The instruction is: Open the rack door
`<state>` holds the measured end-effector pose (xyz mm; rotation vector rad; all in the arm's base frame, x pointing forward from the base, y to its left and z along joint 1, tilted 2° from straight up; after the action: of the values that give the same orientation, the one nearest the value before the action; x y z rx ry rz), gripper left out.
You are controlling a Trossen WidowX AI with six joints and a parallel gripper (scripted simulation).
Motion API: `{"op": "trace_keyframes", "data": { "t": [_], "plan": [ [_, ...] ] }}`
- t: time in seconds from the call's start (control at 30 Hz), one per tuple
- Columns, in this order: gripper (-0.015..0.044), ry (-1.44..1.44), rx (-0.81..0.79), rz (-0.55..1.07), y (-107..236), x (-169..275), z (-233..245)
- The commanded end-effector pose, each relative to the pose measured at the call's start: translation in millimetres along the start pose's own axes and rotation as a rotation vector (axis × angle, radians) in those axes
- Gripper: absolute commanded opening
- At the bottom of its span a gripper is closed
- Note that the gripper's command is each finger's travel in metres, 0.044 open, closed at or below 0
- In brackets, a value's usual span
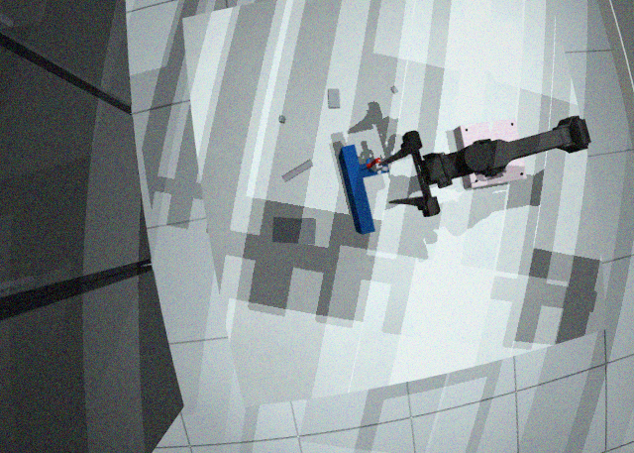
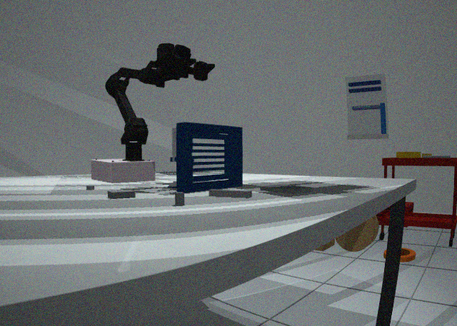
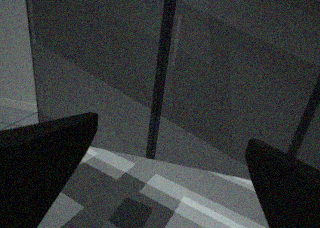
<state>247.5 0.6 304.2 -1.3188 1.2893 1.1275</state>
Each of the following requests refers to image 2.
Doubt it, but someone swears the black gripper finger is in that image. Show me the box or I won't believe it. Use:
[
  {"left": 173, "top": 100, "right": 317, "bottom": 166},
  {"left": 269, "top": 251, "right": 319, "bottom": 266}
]
[
  {"left": 199, "top": 61, "right": 215, "bottom": 79},
  {"left": 171, "top": 54, "right": 196, "bottom": 74}
]

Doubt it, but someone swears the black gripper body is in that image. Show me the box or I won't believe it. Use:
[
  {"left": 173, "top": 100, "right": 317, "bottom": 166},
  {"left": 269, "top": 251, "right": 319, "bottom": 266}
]
[{"left": 161, "top": 54, "right": 208, "bottom": 81}]

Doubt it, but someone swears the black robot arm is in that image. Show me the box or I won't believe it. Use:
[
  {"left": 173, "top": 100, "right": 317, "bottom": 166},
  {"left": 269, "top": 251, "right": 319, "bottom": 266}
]
[{"left": 105, "top": 43, "right": 191, "bottom": 162}]

